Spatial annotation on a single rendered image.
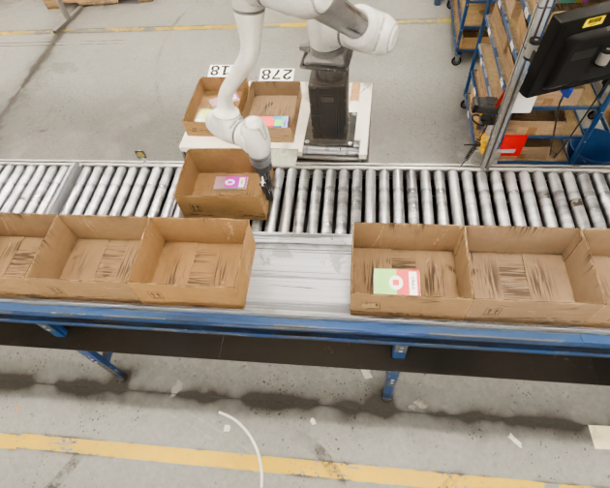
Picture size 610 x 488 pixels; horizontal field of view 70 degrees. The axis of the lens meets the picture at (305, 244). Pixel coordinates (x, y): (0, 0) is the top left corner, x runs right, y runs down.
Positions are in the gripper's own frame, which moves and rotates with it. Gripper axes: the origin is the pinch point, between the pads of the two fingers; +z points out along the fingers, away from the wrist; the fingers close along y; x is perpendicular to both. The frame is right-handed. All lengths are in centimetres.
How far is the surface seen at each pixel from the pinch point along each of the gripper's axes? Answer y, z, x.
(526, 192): 13, 11, -115
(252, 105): 74, 10, 22
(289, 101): 77, 10, 1
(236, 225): -29.2, -15.9, 6.1
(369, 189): 13.2, 10.6, -44.8
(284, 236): -25.3, -3.5, -10.3
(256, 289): -49.6, -2.4, -2.4
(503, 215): -1, 11, -103
